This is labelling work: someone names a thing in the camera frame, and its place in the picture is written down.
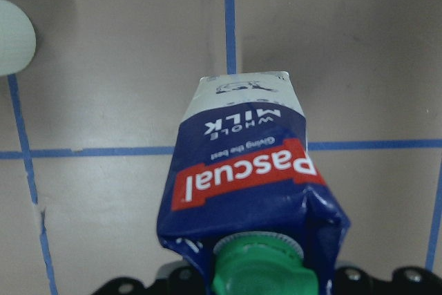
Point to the white mug dark interior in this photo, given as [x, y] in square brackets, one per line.
[18, 39]

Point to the blue white milk carton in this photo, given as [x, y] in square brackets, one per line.
[243, 202]

